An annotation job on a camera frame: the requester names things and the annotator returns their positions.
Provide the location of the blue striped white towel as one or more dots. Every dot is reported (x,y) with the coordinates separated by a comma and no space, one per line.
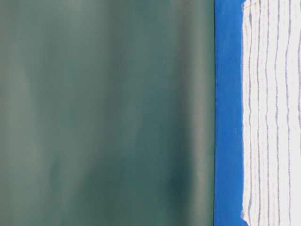
(271,112)

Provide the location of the blue table cloth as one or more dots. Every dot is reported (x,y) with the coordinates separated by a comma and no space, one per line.
(228,172)

